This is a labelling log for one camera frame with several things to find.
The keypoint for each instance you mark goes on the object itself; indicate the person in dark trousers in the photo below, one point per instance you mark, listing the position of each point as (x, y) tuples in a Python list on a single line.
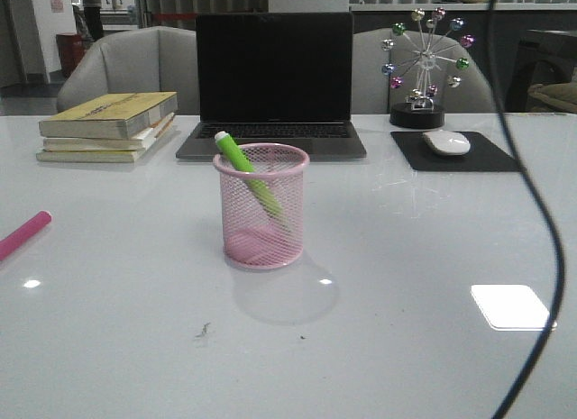
[(88, 19)]

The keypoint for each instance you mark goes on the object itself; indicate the ferris wheel desk ornament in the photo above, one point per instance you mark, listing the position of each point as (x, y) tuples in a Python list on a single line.
[(420, 109)]

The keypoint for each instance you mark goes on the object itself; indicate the pink marker pen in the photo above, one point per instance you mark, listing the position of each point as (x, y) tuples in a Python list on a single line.
[(23, 233)]

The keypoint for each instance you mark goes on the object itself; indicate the yellow book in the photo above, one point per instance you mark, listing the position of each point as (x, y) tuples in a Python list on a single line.
[(109, 156), (111, 116)]

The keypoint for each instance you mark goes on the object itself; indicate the grey left armchair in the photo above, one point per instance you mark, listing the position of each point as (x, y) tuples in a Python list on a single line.
[(151, 59)]

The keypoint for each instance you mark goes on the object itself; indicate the black mouse pad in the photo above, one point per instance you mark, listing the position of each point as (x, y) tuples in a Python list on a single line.
[(483, 156)]

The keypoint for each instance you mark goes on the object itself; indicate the green marker pen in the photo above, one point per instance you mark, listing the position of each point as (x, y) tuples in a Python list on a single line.
[(227, 145)]

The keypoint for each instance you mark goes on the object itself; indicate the white middle book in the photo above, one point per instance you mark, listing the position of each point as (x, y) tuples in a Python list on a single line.
[(143, 140)]

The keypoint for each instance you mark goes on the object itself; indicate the red bin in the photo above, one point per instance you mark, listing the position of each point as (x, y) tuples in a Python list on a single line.
[(71, 51)]

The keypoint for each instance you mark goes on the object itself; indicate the pink mesh pen holder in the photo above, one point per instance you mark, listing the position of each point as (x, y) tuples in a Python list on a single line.
[(262, 209)]

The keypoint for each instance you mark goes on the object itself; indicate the grey right armchair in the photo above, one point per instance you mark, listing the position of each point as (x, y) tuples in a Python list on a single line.
[(379, 80)]

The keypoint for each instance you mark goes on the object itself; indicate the grey open laptop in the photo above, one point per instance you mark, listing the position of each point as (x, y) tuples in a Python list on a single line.
[(276, 77)]

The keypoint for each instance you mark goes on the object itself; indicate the olive cushion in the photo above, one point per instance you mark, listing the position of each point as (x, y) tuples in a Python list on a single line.
[(553, 97)]

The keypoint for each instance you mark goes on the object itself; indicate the grey armchair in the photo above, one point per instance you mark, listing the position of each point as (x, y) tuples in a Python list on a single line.
[(379, 80), (151, 59)]

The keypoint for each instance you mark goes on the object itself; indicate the yellow top book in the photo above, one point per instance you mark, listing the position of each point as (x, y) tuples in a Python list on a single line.
[(111, 116)]

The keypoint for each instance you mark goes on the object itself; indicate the white computer mouse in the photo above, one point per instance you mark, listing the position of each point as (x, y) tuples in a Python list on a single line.
[(447, 143)]

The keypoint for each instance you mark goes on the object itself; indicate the red barrier belt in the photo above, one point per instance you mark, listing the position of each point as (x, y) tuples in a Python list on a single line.
[(160, 17)]

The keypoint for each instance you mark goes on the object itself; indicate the yellow bottom book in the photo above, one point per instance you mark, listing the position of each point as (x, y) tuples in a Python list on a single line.
[(109, 156)]

